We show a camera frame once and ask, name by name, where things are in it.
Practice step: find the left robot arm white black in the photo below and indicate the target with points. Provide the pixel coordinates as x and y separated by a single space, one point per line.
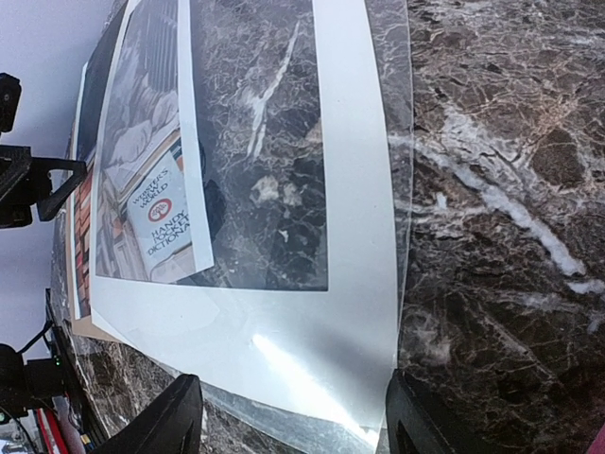
29 385

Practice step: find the clear acrylic sheet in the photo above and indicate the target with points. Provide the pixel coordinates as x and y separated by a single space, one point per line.
253 65

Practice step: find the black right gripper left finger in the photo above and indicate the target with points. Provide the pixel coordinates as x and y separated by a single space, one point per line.
171 423

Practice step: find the brown cardboard backing board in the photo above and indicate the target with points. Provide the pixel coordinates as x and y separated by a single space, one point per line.
94 333

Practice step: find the white photo mat board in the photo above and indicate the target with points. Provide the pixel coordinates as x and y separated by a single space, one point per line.
324 354

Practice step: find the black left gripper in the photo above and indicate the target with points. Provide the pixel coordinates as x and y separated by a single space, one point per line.
25 181

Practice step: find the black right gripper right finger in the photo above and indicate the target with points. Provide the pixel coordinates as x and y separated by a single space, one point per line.
418 422

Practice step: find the cat and books photo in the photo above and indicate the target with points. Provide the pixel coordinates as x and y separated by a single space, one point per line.
139 215

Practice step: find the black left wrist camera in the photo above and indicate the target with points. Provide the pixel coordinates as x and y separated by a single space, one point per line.
10 93

